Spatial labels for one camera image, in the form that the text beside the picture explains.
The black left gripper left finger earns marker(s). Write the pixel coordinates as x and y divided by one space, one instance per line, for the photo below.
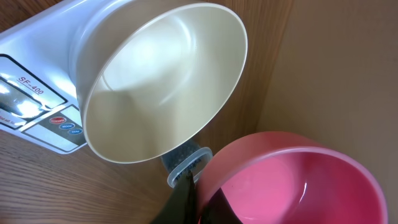
180 208

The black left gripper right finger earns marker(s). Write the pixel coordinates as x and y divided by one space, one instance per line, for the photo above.
218 211

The pink scoop blue handle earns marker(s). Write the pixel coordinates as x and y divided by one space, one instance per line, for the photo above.
280 177

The white bowl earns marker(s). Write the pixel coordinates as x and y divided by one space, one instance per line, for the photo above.
151 74

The white digital kitchen scale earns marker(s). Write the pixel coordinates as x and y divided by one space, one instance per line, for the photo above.
38 97

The black beans in container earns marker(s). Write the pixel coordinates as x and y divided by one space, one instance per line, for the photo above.
182 157

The clear plastic bean container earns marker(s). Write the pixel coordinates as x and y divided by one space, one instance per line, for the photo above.
186 165

